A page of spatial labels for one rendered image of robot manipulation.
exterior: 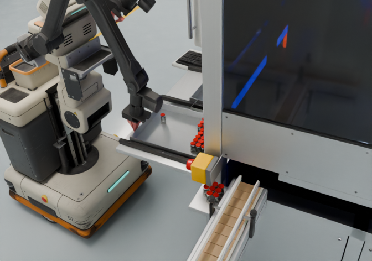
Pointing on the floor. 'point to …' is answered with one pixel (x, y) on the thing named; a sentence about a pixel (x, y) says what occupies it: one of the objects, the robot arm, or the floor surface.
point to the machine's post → (212, 68)
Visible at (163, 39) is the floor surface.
